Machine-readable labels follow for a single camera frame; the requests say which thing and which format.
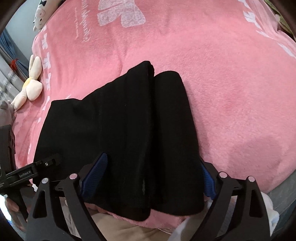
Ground pink bow-print blanket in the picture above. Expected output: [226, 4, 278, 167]
[12, 0, 296, 229]

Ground white grey patterned slipper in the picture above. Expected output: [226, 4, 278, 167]
[261, 192, 280, 236]

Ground olive green puffer jacket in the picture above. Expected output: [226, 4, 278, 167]
[265, 0, 295, 40]

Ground black pants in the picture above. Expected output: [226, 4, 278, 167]
[34, 61, 204, 221]

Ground white cow long pillow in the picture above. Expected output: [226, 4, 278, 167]
[33, 0, 62, 31]

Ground cream flower plush toy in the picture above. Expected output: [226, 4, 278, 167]
[11, 55, 43, 110]

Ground beige trousers of person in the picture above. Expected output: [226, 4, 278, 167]
[88, 209, 170, 241]

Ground blue curtain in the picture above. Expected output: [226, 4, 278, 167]
[1, 29, 29, 81]

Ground white sheer curtain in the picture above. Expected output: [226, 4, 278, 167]
[0, 56, 23, 101]

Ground grey plush toy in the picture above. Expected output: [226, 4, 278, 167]
[0, 100, 16, 127]

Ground person's left hand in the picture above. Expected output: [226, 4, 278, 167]
[5, 196, 27, 232]

